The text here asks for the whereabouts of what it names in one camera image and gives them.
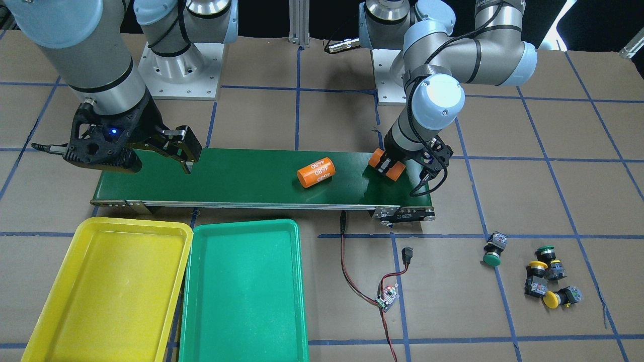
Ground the yellow push button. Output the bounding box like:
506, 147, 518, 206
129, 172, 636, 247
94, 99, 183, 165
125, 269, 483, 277
524, 260, 548, 298
541, 286, 584, 309

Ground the plain orange cylinder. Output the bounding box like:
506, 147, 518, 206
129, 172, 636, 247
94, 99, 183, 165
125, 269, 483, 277
368, 148, 406, 182

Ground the green conveyor belt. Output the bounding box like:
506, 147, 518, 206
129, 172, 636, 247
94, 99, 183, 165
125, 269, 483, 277
91, 148, 435, 225

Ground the orange cylinder with 4680 print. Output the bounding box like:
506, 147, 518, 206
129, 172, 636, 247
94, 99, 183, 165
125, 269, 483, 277
296, 157, 336, 189

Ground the small green circuit board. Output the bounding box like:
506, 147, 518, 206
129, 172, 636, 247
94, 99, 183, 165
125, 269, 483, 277
375, 284, 400, 313

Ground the black cable connector plug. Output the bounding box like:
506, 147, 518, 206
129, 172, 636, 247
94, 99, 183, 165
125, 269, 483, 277
401, 246, 413, 265

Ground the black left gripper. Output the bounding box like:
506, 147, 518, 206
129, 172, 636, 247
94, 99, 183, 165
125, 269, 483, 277
383, 128, 453, 184

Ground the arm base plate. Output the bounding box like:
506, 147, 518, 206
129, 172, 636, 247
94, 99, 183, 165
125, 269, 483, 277
138, 43, 227, 101
371, 49, 406, 106

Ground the yellow plastic tray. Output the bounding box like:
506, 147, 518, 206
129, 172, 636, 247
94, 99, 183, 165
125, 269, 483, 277
22, 216, 193, 361

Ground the aluminium frame post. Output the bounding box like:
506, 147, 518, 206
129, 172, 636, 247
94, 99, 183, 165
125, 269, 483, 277
288, 0, 310, 48

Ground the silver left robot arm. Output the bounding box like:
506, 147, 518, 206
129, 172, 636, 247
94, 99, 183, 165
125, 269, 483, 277
358, 1, 537, 181

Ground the red black power cable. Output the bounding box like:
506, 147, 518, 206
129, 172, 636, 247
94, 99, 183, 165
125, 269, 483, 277
340, 211, 409, 362

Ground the green plastic tray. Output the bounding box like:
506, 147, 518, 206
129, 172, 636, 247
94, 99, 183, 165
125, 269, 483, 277
179, 219, 309, 361

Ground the green push button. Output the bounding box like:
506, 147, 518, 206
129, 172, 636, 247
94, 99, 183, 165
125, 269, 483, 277
482, 232, 508, 266
535, 245, 568, 281

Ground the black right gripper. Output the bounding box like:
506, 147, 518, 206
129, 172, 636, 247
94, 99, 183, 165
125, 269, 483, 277
63, 93, 203, 174

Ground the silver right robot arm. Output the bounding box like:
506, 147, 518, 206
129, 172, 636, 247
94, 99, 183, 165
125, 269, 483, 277
6, 1, 239, 174

